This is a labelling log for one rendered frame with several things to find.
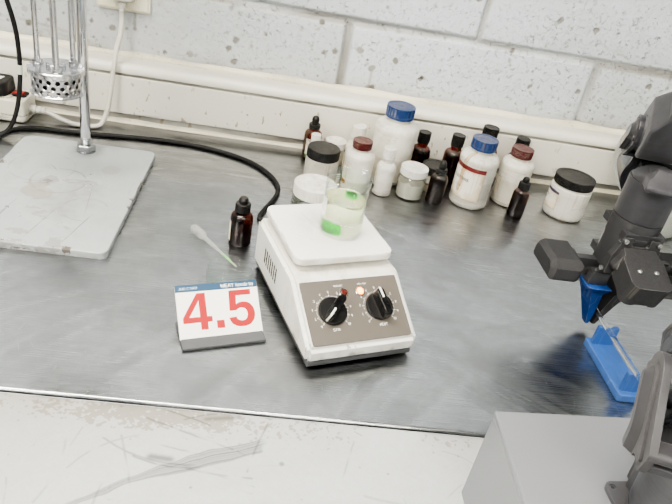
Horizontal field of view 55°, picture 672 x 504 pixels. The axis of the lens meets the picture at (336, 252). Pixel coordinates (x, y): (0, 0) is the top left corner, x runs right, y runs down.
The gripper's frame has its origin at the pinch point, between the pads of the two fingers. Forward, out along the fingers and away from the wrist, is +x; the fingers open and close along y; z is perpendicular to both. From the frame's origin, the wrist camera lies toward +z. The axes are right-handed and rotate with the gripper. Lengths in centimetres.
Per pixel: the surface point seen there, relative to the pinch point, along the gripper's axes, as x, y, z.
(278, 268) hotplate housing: -0.8, -40.2, 1.9
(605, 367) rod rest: 3.5, -1.4, 8.6
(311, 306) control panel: -0.7, -36.6, 8.1
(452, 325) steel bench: 4.5, -18.3, 2.2
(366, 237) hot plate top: -4.2, -30.4, -1.5
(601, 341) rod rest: 3.0, -0.2, 4.4
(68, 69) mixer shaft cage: -13, -68, -20
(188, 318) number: 2.8, -49.3, 7.8
